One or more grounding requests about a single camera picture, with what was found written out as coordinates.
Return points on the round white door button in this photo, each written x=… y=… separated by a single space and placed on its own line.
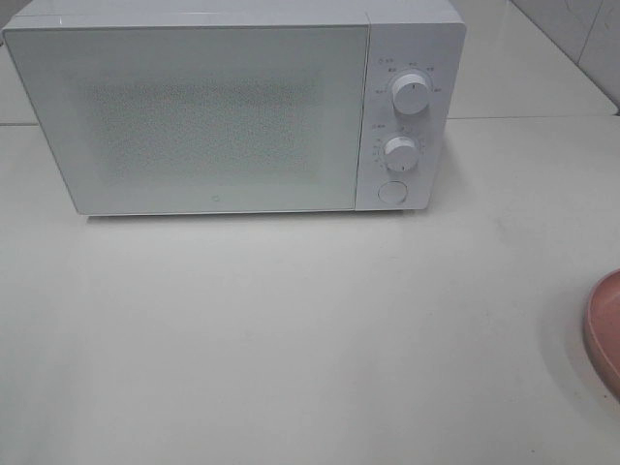
x=393 y=192

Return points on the white microwave door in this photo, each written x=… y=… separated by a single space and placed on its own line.
x=198 y=120

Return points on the pink round plate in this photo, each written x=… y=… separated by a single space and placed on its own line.
x=601 y=330

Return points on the lower white timer knob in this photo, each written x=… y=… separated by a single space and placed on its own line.
x=401 y=154

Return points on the upper white power knob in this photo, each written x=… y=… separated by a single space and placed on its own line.
x=410 y=92

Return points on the white microwave oven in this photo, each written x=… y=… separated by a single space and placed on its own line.
x=402 y=36

